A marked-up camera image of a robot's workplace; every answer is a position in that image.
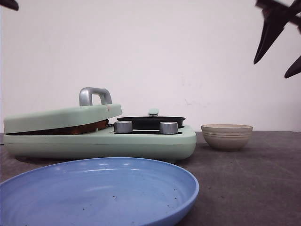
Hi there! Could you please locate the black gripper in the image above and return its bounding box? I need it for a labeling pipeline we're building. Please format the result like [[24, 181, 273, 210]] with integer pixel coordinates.
[[253, 0, 301, 79]]

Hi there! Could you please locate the blue ceramic plate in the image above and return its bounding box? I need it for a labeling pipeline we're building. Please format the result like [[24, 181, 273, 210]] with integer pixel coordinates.
[[0, 157, 199, 226]]

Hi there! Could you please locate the left silver control knob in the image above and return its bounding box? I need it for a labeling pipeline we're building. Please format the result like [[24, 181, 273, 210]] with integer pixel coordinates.
[[114, 121, 133, 134]]

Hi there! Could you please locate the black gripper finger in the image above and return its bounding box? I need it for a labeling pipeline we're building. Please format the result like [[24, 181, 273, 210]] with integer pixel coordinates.
[[0, 0, 19, 11]]

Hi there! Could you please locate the right silver control knob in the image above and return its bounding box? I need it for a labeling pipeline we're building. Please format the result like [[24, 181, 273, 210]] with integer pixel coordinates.
[[159, 121, 178, 135]]

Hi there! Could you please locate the mint green breakfast maker base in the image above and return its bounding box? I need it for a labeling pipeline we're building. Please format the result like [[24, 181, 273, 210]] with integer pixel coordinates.
[[3, 124, 197, 162]]

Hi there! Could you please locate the black round frying pan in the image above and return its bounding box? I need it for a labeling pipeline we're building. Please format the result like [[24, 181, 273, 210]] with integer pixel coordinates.
[[117, 116, 186, 130]]

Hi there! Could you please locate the beige ceramic bowl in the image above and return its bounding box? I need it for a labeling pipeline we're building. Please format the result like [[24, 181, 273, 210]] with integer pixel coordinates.
[[201, 124, 253, 152]]

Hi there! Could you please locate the white bread slice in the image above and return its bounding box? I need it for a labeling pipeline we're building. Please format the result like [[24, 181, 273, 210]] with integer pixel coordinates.
[[10, 119, 109, 136]]

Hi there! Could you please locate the silver control knob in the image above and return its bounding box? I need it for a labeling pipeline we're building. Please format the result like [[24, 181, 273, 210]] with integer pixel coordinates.
[[114, 121, 133, 134], [159, 121, 178, 135]]

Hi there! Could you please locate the breakfast maker hinged lid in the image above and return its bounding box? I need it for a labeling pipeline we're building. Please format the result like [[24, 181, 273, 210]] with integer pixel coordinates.
[[4, 87, 122, 135]]

